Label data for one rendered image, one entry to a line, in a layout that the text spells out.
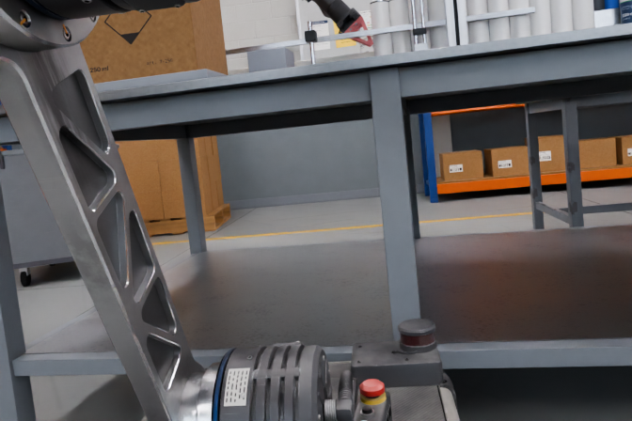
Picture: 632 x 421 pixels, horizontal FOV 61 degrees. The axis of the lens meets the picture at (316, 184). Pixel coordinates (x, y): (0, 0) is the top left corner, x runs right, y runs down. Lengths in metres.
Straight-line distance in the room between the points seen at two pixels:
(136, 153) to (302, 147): 1.93
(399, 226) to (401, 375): 0.30
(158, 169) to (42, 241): 1.54
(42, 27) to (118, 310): 0.28
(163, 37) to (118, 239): 0.72
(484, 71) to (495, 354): 0.57
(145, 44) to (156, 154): 3.51
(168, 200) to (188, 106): 3.56
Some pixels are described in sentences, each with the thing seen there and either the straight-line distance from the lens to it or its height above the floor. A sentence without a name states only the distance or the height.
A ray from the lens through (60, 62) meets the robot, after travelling 0.53.
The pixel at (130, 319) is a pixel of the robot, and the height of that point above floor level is 0.51.
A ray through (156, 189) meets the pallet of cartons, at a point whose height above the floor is 0.41.
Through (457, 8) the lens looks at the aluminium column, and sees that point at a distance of 1.39.
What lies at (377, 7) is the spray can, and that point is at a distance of 1.55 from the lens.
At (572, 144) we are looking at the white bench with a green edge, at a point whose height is 0.54.
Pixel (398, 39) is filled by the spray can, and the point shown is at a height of 0.93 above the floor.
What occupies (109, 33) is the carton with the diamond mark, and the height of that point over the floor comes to 0.96.
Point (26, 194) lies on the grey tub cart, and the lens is 3.47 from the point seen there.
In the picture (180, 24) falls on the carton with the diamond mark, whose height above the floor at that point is 0.96.
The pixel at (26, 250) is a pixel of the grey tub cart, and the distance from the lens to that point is 3.53.
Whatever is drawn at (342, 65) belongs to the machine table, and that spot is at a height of 0.82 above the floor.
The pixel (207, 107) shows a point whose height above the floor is 0.77.
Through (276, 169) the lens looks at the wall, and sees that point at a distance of 5.97.
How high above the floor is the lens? 0.68
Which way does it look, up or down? 5 degrees down
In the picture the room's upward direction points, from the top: 6 degrees counter-clockwise
